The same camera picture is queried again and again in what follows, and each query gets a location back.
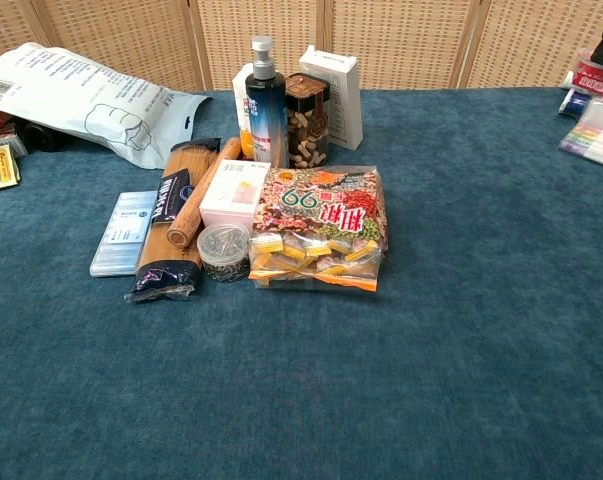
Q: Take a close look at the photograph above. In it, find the large white plastic bag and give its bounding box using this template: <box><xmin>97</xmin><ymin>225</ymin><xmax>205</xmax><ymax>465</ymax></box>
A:
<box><xmin>0</xmin><ymin>42</ymin><xmax>213</xmax><ymax>171</ymax></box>

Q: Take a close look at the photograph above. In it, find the wooden rolling pin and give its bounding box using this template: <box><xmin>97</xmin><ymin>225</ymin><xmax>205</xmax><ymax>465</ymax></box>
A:
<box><xmin>166</xmin><ymin>137</ymin><xmax>243</xmax><ymax>249</ymax></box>

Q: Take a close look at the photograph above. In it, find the clear jar of peanuts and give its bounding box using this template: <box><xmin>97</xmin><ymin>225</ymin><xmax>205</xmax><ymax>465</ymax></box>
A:
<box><xmin>284</xmin><ymin>72</ymin><xmax>330</xmax><ymax>170</ymax></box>

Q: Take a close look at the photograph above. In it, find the clear blue plastic case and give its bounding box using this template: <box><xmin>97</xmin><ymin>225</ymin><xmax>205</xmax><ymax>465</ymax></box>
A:
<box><xmin>89</xmin><ymin>190</ymin><xmax>160</xmax><ymax>278</ymax></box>

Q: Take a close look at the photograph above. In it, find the white and orange carton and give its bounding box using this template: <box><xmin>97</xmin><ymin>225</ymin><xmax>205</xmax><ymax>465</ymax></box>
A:
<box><xmin>231</xmin><ymin>63</ymin><xmax>260</xmax><ymax>161</ymax></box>

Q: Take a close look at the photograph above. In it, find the white cardboard box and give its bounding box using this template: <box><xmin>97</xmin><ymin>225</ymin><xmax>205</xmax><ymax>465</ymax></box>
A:
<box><xmin>299</xmin><ymin>44</ymin><xmax>364</xmax><ymax>152</ymax></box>

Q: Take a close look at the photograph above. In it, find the red and white packet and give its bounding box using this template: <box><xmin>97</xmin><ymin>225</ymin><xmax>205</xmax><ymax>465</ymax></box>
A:
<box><xmin>563</xmin><ymin>49</ymin><xmax>603</xmax><ymax>105</ymax></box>

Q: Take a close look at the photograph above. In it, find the dark blue pump bottle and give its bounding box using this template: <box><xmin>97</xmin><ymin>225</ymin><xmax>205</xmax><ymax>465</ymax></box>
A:
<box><xmin>245</xmin><ymin>35</ymin><xmax>289</xmax><ymax>170</ymax></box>

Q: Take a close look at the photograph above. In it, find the orange transparent snack bag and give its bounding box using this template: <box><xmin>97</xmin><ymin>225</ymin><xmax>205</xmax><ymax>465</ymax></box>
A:
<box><xmin>247</xmin><ymin>165</ymin><xmax>389</xmax><ymax>294</ymax></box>

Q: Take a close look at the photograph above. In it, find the spaghetti pack with dark label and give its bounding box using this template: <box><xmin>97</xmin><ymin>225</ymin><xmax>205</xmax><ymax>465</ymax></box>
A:
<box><xmin>123</xmin><ymin>137</ymin><xmax>223</xmax><ymax>304</ymax></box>

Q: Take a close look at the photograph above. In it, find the round clear jar of clips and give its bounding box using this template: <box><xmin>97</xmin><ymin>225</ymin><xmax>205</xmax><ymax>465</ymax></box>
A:
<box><xmin>196</xmin><ymin>222</ymin><xmax>252</xmax><ymax>284</ymax></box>

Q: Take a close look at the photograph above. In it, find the clear pack of coloured pens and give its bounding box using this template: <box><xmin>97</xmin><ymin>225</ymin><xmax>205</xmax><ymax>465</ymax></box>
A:
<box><xmin>558</xmin><ymin>97</ymin><xmax>603</xmax><ymax>174</ymax></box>

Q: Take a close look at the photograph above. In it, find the pink and white box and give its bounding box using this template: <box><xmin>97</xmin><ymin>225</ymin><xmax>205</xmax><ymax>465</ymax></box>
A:
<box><xmin>198</xmin><ymin>158</ymin><xmax>273</xmax><ymax>230</ymax></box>

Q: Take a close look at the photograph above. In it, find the blue velvet tablecloth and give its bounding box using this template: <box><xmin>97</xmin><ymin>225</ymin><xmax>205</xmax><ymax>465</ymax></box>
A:
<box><xmin>0</xmin><ymin>86</ymin><xmax>603</xmax><ymax>480</ymax></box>

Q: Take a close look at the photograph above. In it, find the woven folding screen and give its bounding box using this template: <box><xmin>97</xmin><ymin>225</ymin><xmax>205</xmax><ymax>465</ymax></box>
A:
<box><xmin>0</xmin><ymin>0</ymin><xmax>603</xmax><ymax>93</ymax></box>

